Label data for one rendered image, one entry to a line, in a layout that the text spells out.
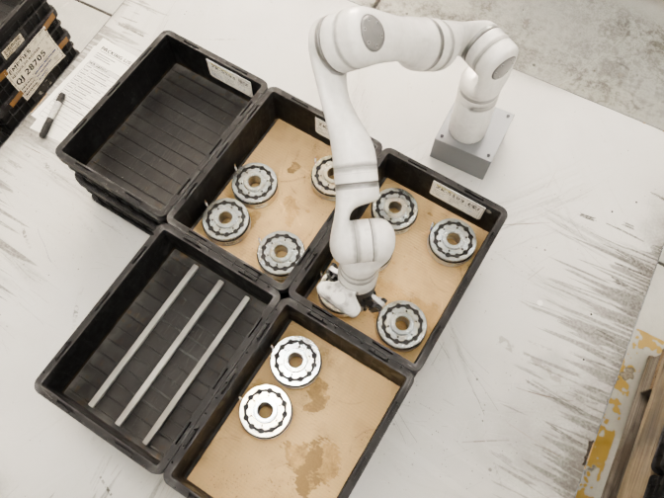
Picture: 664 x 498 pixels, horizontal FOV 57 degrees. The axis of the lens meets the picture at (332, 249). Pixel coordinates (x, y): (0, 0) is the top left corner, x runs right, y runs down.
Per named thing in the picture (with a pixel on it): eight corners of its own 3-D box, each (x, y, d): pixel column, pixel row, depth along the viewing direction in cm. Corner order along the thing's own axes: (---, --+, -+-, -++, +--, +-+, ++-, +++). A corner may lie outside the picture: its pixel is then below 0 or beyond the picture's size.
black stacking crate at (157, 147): (177, 61, 156) (166, 30, 146) (274, 114, 151) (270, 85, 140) (73, 179, 144) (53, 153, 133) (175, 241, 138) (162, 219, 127)
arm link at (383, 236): (385, 245, 112) (337, 250, 112) (393, 208, 98) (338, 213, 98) (390, 282, 110) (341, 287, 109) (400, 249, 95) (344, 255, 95)
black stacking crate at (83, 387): (175, 243, 138) (163, 222, 127) (287, 310, 132) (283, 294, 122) (56, 396, 125) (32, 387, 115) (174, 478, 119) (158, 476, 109)
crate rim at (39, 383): (165, 224, 129) (162, 219, 127) (285, 297, 123) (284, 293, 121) (35, 389, 116) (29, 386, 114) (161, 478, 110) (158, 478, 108)
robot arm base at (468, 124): (456, 107, 154) (465, 63, 138) (491, 118, 152) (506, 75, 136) (444, 137, 151) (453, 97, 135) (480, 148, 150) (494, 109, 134)
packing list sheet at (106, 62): (97, 36, 173) (97, 35, 172) (166, 67, 169) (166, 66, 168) (23, 124, 162) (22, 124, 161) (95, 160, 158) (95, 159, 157)
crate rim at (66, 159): (167, 34, 147) (165, 27, 145) (272, 90, 142) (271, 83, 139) (55, 158, 135) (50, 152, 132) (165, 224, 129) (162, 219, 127)
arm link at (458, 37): (420, 4, 108) (454, 41, 105) (496, 16, 127) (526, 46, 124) (391, 47, 114) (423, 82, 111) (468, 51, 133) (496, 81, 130)
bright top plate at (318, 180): (330, 148, 142) (330, 146, 141) (365, 173, 139) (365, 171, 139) (302, 178, 139) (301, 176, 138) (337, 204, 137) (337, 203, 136)
